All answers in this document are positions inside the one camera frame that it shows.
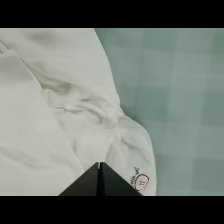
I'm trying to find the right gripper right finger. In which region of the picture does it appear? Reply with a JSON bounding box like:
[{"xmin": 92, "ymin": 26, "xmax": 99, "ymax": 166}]
[{"xmin": 100, "ymin": 161, "xmax": 142, "ymax": 197}]

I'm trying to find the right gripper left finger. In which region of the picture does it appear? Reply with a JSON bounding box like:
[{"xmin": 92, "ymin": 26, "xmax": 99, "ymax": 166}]
[{"xmin": 59, "ymin": 161, "xmax": 100, "ymax": 197}]

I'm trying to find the white T-shirt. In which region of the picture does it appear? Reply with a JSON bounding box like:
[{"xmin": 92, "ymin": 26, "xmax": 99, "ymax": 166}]
[{"xmin": 0, "ymin": 28, "xmax": 158, "ymax": 197}]

